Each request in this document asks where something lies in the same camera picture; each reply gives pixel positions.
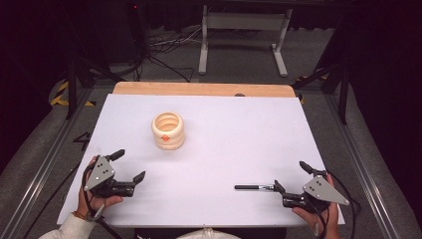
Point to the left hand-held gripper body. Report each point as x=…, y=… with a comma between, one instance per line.
x=99, y=174

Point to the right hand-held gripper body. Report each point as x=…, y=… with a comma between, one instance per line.
x=323, y=192

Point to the black pen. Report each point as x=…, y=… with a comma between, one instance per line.
x=253, y=187

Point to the cream ribbed cup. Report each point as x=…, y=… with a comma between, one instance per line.
x=168, y=131

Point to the person's right hand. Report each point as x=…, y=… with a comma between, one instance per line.
x=310, y=217

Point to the person's left hand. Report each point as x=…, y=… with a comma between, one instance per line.
x=94, y=202

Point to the white table board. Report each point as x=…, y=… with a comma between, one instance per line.
x=225, y=149

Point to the black tripod stand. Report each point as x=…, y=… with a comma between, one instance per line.
x=72, y=86
x=343, y=93

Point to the yellow black floor tape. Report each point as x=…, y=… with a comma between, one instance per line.
x=59, y=96
x=310, y=78

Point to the person's white garment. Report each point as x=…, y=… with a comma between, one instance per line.
x=207, y=234

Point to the wooden table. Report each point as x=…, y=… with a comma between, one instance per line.
x=199, y=89

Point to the black computer tower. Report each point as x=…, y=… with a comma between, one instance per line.
x=136, y=30

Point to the grey metal stand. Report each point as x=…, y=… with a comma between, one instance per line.
x=245, y=21

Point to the aluminium floor rail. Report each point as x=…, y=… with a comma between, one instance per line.
x=365, y=172
x=43, y=172

